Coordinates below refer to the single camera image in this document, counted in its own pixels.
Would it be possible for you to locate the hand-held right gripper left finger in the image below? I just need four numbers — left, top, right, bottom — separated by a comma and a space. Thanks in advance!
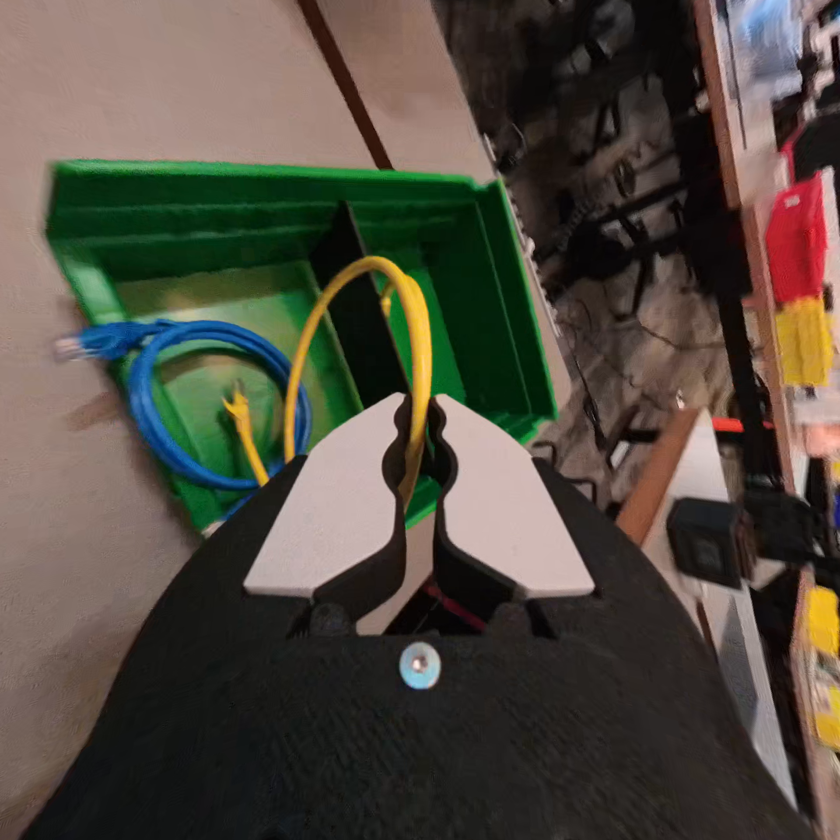
243, 392, 412, 598

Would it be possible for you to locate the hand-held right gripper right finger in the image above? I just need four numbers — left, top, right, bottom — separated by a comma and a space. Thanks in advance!
431, 394, 595, 602

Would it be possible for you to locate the yellow ethernet cable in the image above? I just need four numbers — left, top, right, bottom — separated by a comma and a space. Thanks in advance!
221, 256, 435, 521

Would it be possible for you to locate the blue ethernet cable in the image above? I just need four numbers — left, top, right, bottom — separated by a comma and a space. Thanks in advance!
53, 319, 315, 494

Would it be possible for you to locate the green plastic bin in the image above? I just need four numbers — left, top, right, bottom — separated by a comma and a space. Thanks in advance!
46, 159, 560, 536

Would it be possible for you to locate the black device green display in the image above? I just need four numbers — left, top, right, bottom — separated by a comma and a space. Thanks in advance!
666, 497, 746, 589

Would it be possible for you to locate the black glossy panel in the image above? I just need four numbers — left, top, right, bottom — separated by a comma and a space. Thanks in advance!
310, 201, 412, 409

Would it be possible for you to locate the small yellow plastic bin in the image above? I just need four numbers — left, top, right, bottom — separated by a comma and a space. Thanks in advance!
775, 292, 838, 389

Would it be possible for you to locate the red plastic bin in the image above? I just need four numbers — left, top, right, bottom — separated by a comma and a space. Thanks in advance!
764, 171, 832, 307

